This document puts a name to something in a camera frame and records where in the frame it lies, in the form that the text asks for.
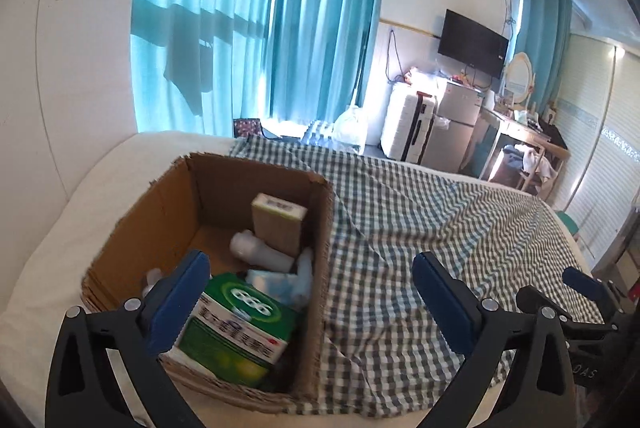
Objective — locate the checked blanket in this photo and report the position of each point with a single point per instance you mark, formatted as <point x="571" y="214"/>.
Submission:
<point x="400" y="218"/>

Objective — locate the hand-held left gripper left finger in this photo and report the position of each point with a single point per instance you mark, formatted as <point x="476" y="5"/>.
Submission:
<point x="180" y="303"/>

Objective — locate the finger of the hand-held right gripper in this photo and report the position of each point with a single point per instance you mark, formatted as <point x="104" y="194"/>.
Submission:
<point x="582" y="283"/>
<point x="535" y="298"/>

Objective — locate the white round bed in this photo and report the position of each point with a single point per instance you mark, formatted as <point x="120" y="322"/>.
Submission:
<point x="75" y="208"/>

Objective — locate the teal stool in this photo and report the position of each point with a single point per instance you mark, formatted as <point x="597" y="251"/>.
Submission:
<point x="569" y="223"/>

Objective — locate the blue flowered tissue pack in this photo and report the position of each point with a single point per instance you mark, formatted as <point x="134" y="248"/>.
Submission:
<point x="272" y="283"/>

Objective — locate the white suitcase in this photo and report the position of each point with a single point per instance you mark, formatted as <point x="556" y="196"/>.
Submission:
<point x="405" y="123"/>

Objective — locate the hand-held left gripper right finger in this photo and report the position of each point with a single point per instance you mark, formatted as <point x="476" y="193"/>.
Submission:
<point x="442" y="298"/>

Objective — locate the brown cardboard box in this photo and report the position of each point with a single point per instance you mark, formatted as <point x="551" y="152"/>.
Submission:
<point x="225" y="193"/>

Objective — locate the tan small box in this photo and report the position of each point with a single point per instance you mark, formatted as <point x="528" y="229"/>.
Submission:
<point x="277" y="228"/>

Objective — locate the white plastic bottle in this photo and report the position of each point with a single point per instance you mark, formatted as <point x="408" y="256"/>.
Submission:
<point x="260" y="253"/>

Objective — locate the white plastic bag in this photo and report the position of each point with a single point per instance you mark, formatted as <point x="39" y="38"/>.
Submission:
<point x="350" y="128"/>

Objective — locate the white sliding wardrobe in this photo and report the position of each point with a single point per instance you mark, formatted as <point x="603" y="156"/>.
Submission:
<point x="600" y="108"/>

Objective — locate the oval white-framed mirror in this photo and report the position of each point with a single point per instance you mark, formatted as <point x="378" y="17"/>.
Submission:
<point x="519" y="78"/>

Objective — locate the pack of water bottles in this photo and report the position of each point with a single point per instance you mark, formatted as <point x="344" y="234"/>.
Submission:
<point x="317" y="133"/>

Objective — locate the dark patterned bag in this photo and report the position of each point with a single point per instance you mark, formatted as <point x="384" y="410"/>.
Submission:
<point x="247" y="128"/>

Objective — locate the teal window curtain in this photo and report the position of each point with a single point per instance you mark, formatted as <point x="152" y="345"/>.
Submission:
<point x="300" y="8"/>
<point x="542" y="33"/>

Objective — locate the black wall television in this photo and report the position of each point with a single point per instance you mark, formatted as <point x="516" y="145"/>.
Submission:
<point x="472" y="43"/>

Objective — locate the wooden chair with clothes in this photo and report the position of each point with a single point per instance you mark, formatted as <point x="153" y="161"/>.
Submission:
<point x="530" y="178"/>

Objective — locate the wooden dressing desk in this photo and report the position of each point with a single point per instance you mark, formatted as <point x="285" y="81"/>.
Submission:
<point x="530" y="133"/>

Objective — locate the silver fridge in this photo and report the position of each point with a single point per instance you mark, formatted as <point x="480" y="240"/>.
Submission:
<point x="455" y="128"/>

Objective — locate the green and white box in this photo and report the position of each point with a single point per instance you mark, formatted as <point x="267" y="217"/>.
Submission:
<point x="235" y="323"/>

